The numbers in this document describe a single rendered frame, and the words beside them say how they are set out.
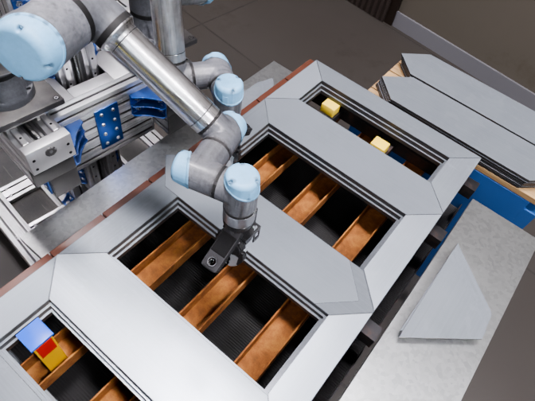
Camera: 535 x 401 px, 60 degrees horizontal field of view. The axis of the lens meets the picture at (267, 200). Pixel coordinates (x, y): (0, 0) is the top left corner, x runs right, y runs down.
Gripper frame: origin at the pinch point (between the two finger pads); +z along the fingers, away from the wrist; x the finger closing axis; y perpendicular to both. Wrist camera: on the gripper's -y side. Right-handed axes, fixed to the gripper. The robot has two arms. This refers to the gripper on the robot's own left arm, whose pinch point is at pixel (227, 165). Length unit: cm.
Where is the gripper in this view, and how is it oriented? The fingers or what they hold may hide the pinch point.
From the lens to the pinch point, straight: 148.0
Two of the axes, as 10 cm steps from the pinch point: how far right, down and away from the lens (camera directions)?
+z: -1.3, 5.8, 8.1
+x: 7.7, 5.7, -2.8
